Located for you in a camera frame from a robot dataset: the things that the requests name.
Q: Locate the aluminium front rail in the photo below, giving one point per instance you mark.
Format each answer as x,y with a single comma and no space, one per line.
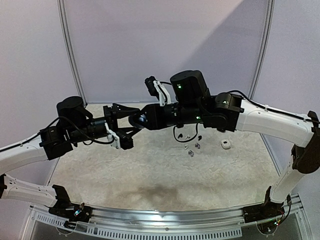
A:
121,224

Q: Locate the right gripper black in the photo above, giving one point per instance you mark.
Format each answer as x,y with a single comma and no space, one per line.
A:
160,116

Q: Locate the left aluminium frame post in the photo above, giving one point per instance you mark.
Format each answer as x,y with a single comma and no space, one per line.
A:
61,5

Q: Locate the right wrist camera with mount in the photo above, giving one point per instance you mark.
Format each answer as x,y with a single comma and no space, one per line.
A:
157,89

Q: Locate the white earbud charging case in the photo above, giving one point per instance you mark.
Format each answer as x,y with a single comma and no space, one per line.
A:
225,144

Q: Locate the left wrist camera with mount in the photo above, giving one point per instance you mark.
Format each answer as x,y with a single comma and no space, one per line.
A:
116,142

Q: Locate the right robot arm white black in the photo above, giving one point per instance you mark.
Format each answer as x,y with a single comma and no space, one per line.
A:
233,111

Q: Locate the aluminium frame post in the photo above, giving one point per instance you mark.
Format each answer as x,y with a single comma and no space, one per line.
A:
258,68
61,5

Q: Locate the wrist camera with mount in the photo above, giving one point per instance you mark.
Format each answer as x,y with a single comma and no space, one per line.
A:
157,89
116,142

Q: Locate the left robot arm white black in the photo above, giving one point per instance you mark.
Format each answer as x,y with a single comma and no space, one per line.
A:
74,124

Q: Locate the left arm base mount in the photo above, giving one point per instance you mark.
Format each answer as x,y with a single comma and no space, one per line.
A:
71,211

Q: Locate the right aluminium frame post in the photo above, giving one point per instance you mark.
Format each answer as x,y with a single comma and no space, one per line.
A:
258,68

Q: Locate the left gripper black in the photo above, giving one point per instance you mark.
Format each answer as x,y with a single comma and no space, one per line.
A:
118,111

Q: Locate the blue-grey earbud charging case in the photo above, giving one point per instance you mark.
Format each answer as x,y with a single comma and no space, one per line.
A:
138,120

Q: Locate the silver earbud lower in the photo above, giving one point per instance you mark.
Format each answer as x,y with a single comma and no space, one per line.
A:
191,153

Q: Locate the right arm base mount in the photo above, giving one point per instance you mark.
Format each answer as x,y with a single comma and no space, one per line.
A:
267,210

